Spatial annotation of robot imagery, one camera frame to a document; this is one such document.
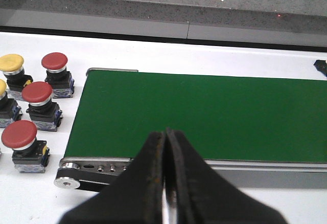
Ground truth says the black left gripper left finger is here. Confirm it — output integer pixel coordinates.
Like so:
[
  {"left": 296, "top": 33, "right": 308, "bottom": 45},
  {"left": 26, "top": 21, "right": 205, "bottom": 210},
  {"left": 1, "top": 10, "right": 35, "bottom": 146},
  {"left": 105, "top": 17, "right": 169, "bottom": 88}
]
[{"left": 60, "top": 132, "right": 165, "bottom": 223}]

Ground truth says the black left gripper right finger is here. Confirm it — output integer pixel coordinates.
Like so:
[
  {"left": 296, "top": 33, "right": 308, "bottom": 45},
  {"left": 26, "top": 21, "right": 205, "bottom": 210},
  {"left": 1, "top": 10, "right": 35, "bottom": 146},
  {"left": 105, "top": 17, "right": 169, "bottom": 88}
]
[{"left": 165, "top": 128, "right": 286, "bottom": 223}]

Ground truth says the red mushroom button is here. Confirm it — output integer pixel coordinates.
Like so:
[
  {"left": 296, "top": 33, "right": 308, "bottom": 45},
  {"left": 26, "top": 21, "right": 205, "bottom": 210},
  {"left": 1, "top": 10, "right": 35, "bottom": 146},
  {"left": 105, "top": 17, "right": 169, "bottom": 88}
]
[
  {"left": 22, "top": 81, "right": 62, "bottom": 132},
  {"left": 41, "top": 52, "right": 75, "bottom": 99},
  {"left": 1, "top": 120, "right": 50, "bottom": 173}
]

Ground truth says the green conveyor belt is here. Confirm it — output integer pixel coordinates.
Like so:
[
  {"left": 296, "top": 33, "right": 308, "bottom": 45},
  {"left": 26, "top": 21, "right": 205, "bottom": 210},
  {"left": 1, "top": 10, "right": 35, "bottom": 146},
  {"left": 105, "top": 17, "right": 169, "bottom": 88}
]
[{"left": 55, "top": 68, "right": 326, "bottom": 191}]

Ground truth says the yellow mushroom button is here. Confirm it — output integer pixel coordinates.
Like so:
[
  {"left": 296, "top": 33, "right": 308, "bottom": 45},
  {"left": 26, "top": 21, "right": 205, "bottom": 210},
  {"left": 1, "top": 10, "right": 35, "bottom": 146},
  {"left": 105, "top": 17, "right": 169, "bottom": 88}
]
[
  {"left": 0, "top": 79, "right": 22, "bottom": 128},
  {"left": 1, "top": 54, "right": 33, "bottom": 101}
]

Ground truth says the small black sensor block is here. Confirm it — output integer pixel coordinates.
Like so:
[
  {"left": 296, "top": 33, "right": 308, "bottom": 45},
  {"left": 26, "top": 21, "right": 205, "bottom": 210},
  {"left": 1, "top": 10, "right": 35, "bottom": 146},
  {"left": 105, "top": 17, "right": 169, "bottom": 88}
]
[{"left": 314, "top": 60, "right": 327, "bottom": 76}]

